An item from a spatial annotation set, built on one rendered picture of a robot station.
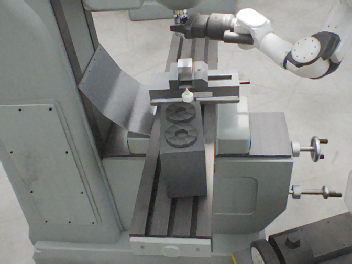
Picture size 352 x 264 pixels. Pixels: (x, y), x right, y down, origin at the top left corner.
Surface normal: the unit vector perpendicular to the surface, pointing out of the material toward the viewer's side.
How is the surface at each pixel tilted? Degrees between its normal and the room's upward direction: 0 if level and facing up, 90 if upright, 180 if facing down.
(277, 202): 90
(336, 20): 39
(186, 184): 90
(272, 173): 90
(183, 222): 0
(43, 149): 88
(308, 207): 0
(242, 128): 0
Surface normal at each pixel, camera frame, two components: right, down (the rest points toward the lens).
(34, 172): -0.10, 0.64
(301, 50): -0.57, -0.29
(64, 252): -0.12, 0.33
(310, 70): -0.08, 0.95
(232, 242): -0.09, -0.75
